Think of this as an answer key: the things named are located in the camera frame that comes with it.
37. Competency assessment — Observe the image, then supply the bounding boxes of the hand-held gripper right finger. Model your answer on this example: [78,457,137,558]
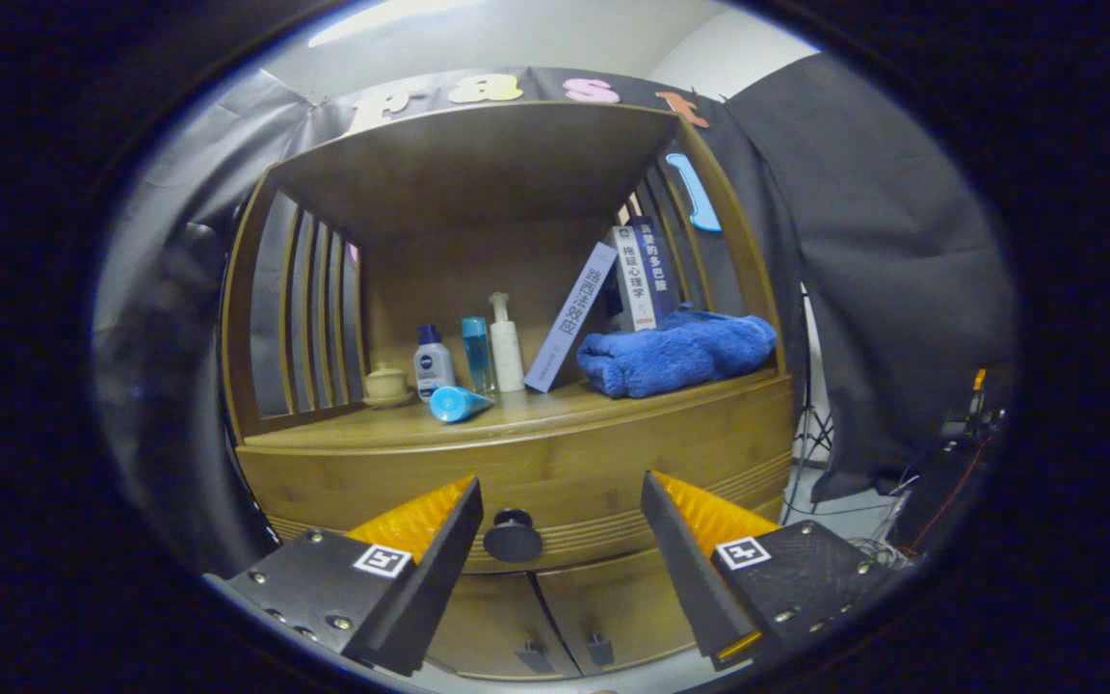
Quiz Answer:
[640,469,893,672]

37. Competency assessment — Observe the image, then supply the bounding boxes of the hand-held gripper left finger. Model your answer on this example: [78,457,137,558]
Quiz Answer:
[225,476,485,676]

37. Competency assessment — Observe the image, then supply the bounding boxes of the black round drawer knob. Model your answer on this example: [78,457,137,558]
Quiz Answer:
[484,508,544,564]

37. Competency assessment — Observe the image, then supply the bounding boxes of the wooden drawer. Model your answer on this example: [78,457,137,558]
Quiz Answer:
[235,374,797,575]

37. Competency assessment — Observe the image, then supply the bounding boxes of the light blue tube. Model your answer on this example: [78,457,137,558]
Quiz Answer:
[429,386,496,424]

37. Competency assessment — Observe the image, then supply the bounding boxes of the wooden cabinet door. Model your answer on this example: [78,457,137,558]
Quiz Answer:
[534,545,710,676]
[425,571,583,681]

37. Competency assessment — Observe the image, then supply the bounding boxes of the wooden countertop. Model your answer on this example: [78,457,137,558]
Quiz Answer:
[239,366,792,452]

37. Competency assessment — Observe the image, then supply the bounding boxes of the wooden cabinet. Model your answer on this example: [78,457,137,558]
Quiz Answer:
[220,101,797,681]

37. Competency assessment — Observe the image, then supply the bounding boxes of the black tripod stand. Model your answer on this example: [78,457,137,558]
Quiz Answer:
[781,289,835,502]

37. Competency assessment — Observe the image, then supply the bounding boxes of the beige lidded teacup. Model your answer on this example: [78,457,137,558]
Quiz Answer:
[361,361,415,410]

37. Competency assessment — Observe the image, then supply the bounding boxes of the blue folded towel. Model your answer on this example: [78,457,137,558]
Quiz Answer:
[576,307,779,400]

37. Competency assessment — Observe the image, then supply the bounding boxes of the white bottle with blue cap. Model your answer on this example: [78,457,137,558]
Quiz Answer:
[413,324,456,402]

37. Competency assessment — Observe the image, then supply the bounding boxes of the clear blue bottle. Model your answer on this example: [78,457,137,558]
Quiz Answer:
[461,316,496,396]

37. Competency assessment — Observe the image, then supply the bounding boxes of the white pump bottle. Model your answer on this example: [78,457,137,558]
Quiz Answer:
[489,292,526,393]

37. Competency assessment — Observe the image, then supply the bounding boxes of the pale purple book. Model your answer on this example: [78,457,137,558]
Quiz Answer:
[524,241,619,394]

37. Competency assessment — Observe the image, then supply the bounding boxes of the black equipment with orange tip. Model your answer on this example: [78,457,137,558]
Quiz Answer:
[887,366,1009,560]

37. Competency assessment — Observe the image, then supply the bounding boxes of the dark blue book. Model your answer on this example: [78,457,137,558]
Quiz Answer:
[630,217,681,324]

